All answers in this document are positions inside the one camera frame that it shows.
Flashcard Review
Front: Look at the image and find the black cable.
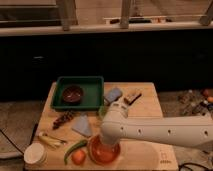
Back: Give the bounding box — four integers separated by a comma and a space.
0, 129, 25, 157

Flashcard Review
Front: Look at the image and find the green chili pepper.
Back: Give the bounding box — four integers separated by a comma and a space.
64, 139, 88, 165

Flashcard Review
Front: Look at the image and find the orange tomato toy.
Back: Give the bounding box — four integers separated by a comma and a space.
71, 149, 86, 165

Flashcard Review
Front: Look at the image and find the clutter pile right floor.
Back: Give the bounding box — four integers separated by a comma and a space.
178, 89, 213, 116

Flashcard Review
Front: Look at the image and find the red bowl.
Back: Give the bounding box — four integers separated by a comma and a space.
87, 135, 120, 165

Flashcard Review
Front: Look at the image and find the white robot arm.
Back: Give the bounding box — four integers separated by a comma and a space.
100, 102, 213, 152

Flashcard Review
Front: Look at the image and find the dark brown bowl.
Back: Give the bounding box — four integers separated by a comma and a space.
62, 85, 84, 103

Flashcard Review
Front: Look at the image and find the yellow banana peel toy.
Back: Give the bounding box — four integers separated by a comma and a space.
38, 132, 66, 149

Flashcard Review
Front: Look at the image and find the green plastic tray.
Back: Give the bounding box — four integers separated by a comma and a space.
51, 76, 104, 111

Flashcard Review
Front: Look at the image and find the wooden board table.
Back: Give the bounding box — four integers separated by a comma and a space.
25, 83, 178, 171

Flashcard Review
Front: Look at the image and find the grey folded cloth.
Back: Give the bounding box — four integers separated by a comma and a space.
72, 115, 92, 137

